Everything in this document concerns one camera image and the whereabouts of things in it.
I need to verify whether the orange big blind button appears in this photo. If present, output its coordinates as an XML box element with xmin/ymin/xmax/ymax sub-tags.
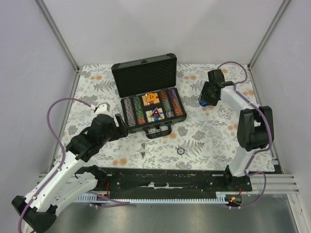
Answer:
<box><xmin>146</xmin><ymin>93</ymin><xmax>157</xmax><ymax>102</ymax></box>

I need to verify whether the blue tan chip row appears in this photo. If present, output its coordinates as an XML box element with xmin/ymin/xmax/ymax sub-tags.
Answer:
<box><xmin>124</xmin><ymin>99</ymin><xmax>136</xmax><ymax>127</ymax></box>

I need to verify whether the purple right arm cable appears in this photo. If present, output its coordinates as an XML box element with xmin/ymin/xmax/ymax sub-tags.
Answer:
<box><xmin>217</xmin><ymin>61</ymin><xmax>274</xmax><ymax>209</ymax></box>

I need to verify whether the aluminium frame post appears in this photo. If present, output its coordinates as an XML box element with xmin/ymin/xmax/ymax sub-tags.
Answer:
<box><xmin>34</xmin><ymin>0</ymin><xmax>80</xmax><ymax>72</ymax></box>
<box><xmin>247</xmin><ymin>0</ymin><xmax>294</xmax><ymax>70</ymax></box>

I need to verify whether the triangular all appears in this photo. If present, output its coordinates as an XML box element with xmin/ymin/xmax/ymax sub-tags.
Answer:
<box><xmin>150</xmin><ymin>109</ymin><xmax>163</xmax><ymax>119</ymax></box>

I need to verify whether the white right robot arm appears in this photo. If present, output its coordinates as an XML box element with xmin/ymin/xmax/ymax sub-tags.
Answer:
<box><xmin>199</xmin><ymin>69</ymin><xmax>274</xmax><ymax>191</ymax></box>

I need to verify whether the right aluminium frame post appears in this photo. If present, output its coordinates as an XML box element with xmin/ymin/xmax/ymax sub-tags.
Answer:
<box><xmin>247</xmin><ymin>0</ymin><xmax>294</xmax><ymax>70</ymax></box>

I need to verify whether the blue playing card deck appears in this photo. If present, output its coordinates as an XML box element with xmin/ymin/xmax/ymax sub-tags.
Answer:
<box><xmin>145</xmin><ymin>108</ymin><xmax>165</xmax><ymax>123</ymax></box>

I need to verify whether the red playing card deck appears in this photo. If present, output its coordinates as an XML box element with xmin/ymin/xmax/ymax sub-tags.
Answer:
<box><xmin>141</xmin><ymin>93</ymin><xmax>160</xmax><ymax>106</ymax></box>

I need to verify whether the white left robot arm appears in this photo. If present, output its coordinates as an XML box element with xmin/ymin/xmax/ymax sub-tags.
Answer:
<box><xmin>12</xmin><ymin>102</ymin><xmax>128</xmax><ymax>233</ymax></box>

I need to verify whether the slotted cable duct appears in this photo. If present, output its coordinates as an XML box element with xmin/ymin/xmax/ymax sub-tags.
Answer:
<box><xmin>75</xmin><ymin>191</ymin><xmax>230</xmax><ymax>204</ymax></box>

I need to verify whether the blue small blind button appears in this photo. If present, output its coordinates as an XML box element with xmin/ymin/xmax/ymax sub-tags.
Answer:
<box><xmin>199</xmin><ymin>101</ymin><xmax>206</xmax><ymax>107</ymax></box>

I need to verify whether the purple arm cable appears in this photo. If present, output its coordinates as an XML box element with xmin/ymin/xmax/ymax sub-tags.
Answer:
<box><xmin>217</xmin><ymin>61</ymin><xmax>274</xmax><ymax>209</ymax></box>
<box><xmin>18</xmin><ymin>97</ymin><xmax>133</xmax><ymax>233</ymax></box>

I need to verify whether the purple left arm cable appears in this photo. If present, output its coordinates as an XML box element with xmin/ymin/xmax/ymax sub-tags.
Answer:
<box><xmin>18</xmin><ymin>97</ymin><xmax>133</xmax><ymax>233</ymax></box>

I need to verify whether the green chip row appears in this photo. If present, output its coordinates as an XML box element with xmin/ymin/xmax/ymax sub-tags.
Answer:
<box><xmin>133</xmin><ymin>96</ymin><xmax>146</xmax><ymax>125</ymax></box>

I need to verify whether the orange black chip row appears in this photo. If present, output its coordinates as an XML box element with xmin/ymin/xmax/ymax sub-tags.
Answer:
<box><xmin>160</xmin><ymin>90</ymin><xmax>174</xmax><ymax>118</ymax></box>

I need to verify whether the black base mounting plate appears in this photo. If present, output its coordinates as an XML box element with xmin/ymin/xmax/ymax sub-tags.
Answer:
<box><xmin>95</xmin><ymin>167</ymin><xmax>252</xmax><ymax>193</ymax></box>

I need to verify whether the black poker set case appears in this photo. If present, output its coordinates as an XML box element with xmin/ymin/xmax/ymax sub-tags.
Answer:
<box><xmin>111</xmin><ymin>53</ymin><xmax>187</xmax><ymax>139</ymax></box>

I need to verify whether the left aluminium frame post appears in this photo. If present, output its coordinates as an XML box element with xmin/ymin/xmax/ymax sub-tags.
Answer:
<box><xmin>34</xmin><ymin>0</ymin><xmax>80</xmax><ymax>72</ymax></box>

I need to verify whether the purple orange chip row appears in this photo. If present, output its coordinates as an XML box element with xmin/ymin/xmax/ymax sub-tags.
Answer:
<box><xmin>169</xmin><ymin>88</ymin><xmax>183</xmax><ymax>116</ymax></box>

